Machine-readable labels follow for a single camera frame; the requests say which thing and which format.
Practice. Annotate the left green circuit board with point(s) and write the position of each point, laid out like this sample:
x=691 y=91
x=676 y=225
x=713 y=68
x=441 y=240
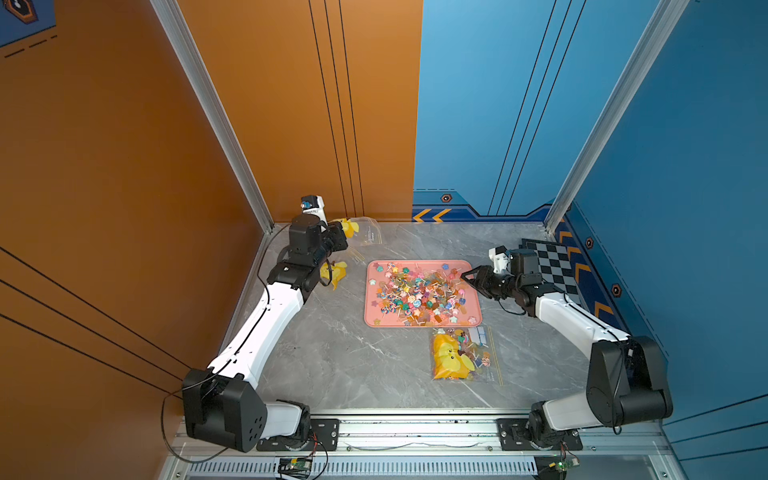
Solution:
x=295 y=468

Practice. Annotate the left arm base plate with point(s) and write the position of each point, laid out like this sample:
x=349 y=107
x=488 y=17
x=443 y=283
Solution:
x=312 y=434

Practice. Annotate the aluminium front rail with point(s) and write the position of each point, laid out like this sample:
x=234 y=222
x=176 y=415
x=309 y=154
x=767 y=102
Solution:
x=471 y=431

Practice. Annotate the right aluminium corner post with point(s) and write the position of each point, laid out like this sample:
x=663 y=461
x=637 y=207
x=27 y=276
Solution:
x=655 y=35

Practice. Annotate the green circuit board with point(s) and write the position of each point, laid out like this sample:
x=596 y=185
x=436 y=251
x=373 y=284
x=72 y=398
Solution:
x=295 y=468
x=557 y=470

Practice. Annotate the black white chessboard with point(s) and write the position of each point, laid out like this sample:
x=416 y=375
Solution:
x=555 y=266

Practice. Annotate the pink plastic tray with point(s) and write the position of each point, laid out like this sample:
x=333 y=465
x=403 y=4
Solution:
x=420 y=294

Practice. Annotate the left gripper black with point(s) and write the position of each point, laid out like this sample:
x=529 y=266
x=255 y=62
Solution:
x=331 y=230

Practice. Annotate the yellow duck ziploc bag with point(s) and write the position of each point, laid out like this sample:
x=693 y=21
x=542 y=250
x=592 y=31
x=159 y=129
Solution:
x=361 y=231
x=332 y=272
x=465 y=354

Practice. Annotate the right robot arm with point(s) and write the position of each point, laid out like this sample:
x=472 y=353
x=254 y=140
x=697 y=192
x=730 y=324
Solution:
x=627 y=377

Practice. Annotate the left aluminium corner post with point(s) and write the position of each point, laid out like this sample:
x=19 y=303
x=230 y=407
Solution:
x=177 y=31

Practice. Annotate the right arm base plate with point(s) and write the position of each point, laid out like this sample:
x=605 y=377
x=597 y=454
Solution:
x=516 y=434

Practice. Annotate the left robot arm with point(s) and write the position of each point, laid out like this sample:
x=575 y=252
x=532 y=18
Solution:
x=221 y=405

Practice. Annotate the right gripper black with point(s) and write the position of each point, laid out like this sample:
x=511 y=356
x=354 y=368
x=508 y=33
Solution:
x=481 y=281

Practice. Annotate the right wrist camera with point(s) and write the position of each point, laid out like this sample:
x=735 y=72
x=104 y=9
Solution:
x=500 y=259

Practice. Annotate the right green circuit board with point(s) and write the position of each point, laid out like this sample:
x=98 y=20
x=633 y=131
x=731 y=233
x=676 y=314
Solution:
x=557 y=470

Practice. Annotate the aluminium corner post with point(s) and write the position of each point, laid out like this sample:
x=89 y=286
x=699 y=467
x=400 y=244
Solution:
x=177 y=31
x=655 y=35

